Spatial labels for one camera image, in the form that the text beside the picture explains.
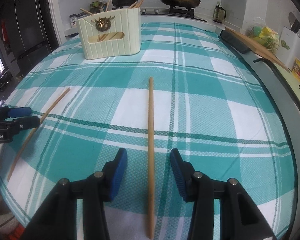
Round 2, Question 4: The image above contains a wooden chopstick three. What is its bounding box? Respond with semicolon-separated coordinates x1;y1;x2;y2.
7;87;71;181

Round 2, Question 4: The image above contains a wooden chopstick seven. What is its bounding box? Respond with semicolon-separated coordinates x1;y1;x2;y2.
148;77;155;239

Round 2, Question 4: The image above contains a wooden chopstick two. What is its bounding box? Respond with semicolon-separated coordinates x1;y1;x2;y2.
135;0;144;8

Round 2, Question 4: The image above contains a wooden chopstick one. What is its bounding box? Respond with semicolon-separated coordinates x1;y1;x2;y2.
129;1;138;9

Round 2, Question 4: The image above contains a red cloth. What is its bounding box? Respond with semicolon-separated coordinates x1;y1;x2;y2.
4;224;25;240

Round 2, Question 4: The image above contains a dark grey refrigerator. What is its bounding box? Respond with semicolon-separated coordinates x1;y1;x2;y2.
0;0;59;76

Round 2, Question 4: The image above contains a teal plaid tablecloth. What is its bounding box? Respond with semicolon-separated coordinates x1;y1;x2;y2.
0;23;295;239

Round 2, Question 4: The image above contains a spice jar rack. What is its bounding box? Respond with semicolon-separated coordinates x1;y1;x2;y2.
69;13;85;28

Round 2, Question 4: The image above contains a cream utensil holder box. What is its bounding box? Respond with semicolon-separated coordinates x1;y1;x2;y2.
76;8;141;60

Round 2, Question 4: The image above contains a sauce bottles group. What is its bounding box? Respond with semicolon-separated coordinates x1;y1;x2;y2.
90;0;108;14

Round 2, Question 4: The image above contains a yellow box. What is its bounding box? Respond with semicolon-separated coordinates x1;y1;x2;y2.
292;58;300;81

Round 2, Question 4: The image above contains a wooden cutting board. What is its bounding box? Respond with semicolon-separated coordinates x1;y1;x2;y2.
225;27;290;73

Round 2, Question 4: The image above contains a dark rolled mat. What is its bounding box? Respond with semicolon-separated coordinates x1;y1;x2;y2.
220;30;251;54

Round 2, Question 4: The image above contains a plastic bag of sponges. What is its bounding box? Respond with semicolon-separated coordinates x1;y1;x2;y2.
247;17;280;55

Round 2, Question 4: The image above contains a glass pitcher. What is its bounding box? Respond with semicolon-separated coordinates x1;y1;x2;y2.
212;1;226;23

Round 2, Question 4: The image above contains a black gas stove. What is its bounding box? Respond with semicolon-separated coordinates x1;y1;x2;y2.
140;7;207;23

